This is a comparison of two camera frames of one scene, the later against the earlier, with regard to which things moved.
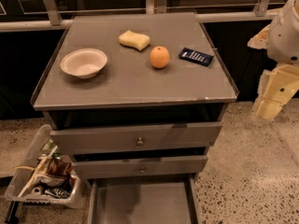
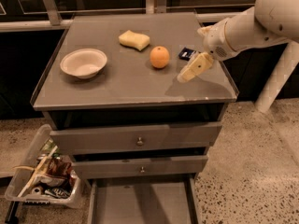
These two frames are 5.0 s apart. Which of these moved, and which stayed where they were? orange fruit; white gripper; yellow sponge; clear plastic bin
Moved: white gripper
Stayed: orange fruit; yellow sponge; clear plastic bin
